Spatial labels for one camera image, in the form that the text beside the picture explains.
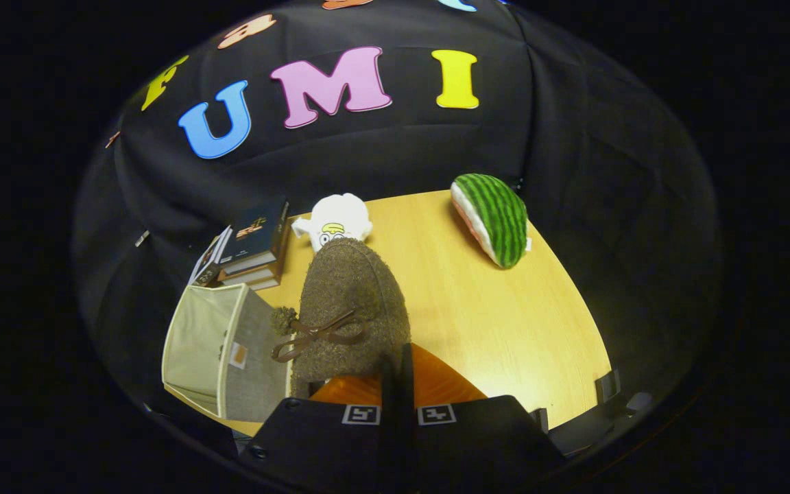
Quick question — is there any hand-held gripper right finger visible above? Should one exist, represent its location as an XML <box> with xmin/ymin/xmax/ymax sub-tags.
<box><xmin>398</xmin><ymin>343</ymin><xmax>566</xmax><ymax>491</ymax></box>

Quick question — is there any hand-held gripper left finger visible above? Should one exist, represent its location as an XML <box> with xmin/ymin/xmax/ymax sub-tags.
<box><xmin>239</xmin><ymin>353</ymin><xmax>399</xmax><ymax>491</ymax></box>

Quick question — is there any brown fuzzy shoe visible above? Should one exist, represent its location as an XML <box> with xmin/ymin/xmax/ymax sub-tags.
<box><xmin>270</xmin><ymin>237</ymin><xmax>412</xmax><ymax>399</ymax></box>

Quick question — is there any grey fabric storage box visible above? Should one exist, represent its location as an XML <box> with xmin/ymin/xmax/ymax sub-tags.
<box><xmin>161</xmin><ymin>283</ymin><xmax>294</xmax><ymax>423</ymax></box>

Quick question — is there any thin tan book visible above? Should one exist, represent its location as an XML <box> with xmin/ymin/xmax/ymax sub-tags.
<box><xmin>222</xmin><ymin>271</ymin><xmax>280</xmax><ymax>291</ymax></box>

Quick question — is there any white plush toy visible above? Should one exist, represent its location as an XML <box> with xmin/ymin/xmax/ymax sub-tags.
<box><xmin>291</xmin><ymin>193</ymin><xmax>374</xmax><ymax>253</ymax></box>

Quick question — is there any brown cover book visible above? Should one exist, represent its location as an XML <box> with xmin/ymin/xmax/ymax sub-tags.
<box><xmin>220</xmin><ymin>257</ymin><xmax>285</xmax><ymax>282</ymax></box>

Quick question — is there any watermelon slice plush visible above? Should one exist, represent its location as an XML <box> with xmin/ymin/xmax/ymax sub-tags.
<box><xmin>450</xmin><ymin>173</ymin><xmax>531</xmax><ymax>269</ymax></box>

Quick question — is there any dark blue book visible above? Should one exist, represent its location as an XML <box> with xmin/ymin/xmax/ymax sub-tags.
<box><xmin>219</xmin><ymin>199</ymin><xmax>291</xmax><ymax>275</ymax></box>

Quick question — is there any white book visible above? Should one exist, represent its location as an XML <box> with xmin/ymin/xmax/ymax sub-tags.
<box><xmin>188</xmin><ymin>226</ymin><xmax>233</xmax><ymax>287</ymax></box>

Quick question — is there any black backdrop cloth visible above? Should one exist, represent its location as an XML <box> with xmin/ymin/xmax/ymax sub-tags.
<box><xmin>73</xmin><ymin>0</ymin><xmax>721</xmax><ymax>440</ymax></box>

